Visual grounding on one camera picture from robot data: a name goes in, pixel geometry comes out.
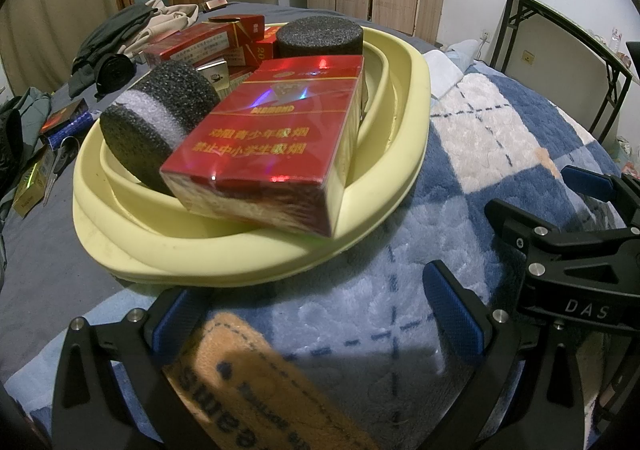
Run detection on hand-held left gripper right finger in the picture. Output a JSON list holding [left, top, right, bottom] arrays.
[[422, 260, 586, 450]]

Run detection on blue wrapped item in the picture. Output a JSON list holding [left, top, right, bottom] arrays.
[[47, 117, 88, 145]]

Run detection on blue white checkered rug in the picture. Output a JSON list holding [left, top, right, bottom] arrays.
[[10, 42, 640, 450]]

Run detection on yellow green box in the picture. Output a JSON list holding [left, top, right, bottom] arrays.
[[11, 150, 56, 218]]

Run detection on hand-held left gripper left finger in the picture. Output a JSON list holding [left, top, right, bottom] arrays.
[[51, 287, 216, 450]]

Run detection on black red small box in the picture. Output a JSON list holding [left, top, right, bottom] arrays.
[[40, 98, 90, 137]]

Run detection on yellow collapsible basin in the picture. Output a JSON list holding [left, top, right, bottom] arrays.
[[71, 22, 432, 287]]

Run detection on beige curtain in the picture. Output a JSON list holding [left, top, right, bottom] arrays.
[[0, 0, 121, 95]]

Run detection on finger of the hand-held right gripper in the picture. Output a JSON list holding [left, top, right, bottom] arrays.
[[560, 165, 640, 235], [485, 198, 566, 255]]

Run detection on black foam roll white band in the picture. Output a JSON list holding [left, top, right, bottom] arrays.
[[99, 60, 220, 197], [276, 16, 364, 61]]

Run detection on grey green clothing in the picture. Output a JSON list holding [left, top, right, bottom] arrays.
[[0, 87, 53, 211]]

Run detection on white paper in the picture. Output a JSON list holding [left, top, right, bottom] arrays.
[[424, 40, 473, 99]]

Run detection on black folding table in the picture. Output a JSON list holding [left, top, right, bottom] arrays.
[[490, 0, 636, 145]]

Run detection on scissors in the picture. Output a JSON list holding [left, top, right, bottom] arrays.
[[42, 137, 81, 208]]

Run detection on beige cloth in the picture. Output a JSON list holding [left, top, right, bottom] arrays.
[[140, 0, 206, 38]]

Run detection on pile of red cigarette boxes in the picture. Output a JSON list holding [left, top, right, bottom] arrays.
[[142, 14, 281, 98]]

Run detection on dark grey clothing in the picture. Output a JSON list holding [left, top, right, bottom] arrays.
[[71, 4, 153, 99]]

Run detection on red hologram cigarette carton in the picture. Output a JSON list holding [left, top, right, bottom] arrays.
[[160, 54, 366, 237]]

